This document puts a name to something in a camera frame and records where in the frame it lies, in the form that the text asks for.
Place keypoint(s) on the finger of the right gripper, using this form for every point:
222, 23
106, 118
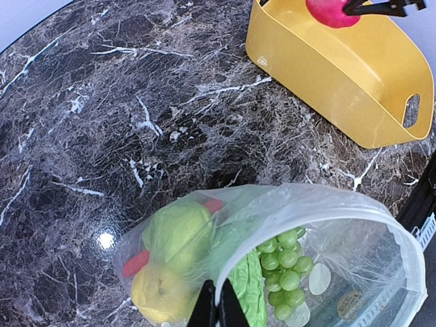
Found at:
395, 8

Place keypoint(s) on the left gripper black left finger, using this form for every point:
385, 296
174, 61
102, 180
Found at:
204, 311

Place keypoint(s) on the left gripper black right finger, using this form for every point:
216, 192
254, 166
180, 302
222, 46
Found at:
229, 309

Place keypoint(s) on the red apple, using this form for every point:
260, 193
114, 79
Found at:
330, 13

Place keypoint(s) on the green bitter cucumber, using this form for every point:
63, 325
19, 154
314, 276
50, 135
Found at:
247, 281

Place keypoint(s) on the yellow lemon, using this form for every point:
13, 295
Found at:
161, 295

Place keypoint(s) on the green grape bunch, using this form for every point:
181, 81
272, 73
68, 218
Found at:
283, 268

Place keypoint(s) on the green pear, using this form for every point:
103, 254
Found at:
179, 235

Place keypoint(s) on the red carrot with leaves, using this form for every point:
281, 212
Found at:
234, 221

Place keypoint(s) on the polka dot zip bag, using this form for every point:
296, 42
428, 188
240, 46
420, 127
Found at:
368, 269

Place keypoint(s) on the yellow plastic basket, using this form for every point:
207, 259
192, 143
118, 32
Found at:
370, 80

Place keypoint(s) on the black front rail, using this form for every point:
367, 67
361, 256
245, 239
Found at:
421, 202

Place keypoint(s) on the white slotted cable duct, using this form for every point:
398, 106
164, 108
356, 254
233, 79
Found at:
425, 233

